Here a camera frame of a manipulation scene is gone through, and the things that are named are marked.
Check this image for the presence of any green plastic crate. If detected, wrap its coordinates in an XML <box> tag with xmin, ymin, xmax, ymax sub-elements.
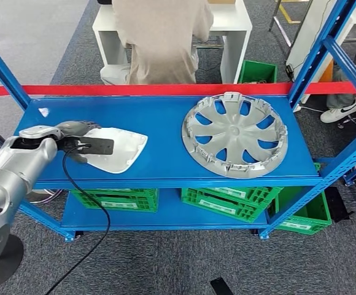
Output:
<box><xmin>193</xmin><ymin>186</ymin><xmax>284</xmax><ymax>209</ymax></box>
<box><xmin>70</xmin><ymin>188</ymin><xmax>159</xmax><ymax>213</ymax></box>
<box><xmin>181</xmin><ymin>187</ymin><xmax>269</xmax><ymax>224</ymax></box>
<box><xmin>267</xmin><ymin>162</ymin><xmax>333</xmax><ymax>236</ymax></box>
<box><xmin>238</xmin><ymin>60</ymin><xmax>278</xmax><ymax>84</ymax></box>

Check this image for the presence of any silver wheel hubcap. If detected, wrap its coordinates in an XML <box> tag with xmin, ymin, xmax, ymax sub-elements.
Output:
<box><xmin>181</xmin><ymin>92</ymin><xmax>289</xmax><ymax>179</ymax></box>

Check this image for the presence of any black round base stand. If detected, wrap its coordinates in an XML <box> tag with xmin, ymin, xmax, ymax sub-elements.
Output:
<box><xmin>0</xmin><ymin>234</ymin><xmax>24</xmax><ymax>290</ymax></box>

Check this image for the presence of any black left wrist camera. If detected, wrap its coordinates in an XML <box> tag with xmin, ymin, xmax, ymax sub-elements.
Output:
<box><xmin>57</xmin><ymin>136</ymin><xmax>115</xmax><ymax>157</ymax></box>

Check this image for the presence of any red barrier belt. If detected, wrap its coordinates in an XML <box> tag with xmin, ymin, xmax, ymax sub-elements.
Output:
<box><xmin>0</xmin><ymin>81</ymin><xmax>356</xmax><ymax>98</ymax></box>

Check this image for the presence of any person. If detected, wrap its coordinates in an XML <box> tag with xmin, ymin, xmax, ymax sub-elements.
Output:
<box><xmin>100</xmin><ymin>0</ymin><xmax>215</xmax><ymax>85</ymax></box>
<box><xmin>320</xmin><ymin>30</ymin><xmax>356</xmax><ymax>124</ymax></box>

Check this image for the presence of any orange object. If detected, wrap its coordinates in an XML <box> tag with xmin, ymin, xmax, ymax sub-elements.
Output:
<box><xmin>319</xmin><ymin>60</ymin><xmax>334</xmax><ymax>82</ymax></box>

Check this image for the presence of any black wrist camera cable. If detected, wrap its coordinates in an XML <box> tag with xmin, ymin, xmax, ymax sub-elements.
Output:
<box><xmin>44</xmin><ymin>143</ymin><xmax>112</xmax><ymax>295</ymax></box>

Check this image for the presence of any black robot foot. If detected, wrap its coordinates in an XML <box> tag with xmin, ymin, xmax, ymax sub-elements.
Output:
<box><xmin>210</xmin><ymin>277</ymin><xmax>235</xmax><ymax>295</ymax></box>

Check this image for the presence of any metal tube frame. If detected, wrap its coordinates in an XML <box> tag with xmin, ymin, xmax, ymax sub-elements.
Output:
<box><xmin>269</xmin><ymin>0</ymin><xmax>299</xmax><ymax>47</ymax></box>

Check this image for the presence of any black flat floor box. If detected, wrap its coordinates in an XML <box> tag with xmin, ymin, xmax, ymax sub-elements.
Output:
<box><xmin>324</xmin><ymin>186</ymin><xmax>354</xmax><ymax>224</ymax></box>

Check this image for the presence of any white table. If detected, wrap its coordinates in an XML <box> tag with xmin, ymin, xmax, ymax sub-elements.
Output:
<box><xmin>92</xmin><ymin>0</ymin><xmax>253</xmax><ymax>85</ymax></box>

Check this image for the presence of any yellow floor tape strip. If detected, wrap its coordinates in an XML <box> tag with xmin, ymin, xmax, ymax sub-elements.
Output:
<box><xmin>277</xmin><ymin>3</ymin><xmax>302</xmax><ymax>25</ymax></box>

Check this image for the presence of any white mirror cover part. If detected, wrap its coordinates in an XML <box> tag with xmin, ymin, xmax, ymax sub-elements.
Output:
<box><xmin>79</xmin><ymin>127</ymin><xmax>149</xmax><ymax>175</ymax></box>

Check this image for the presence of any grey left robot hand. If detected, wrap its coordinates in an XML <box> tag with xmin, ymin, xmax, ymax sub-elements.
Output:
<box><xmin>56</xmin><ymin>120</ymin><xmax>101</xmax><ymax>165</ymax></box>

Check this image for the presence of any white board panel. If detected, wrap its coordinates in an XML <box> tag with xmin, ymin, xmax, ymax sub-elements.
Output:
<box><xmin>287</xmin><ymin>0</ymin><xmax>343</xmax><ymax>104</ymax></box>

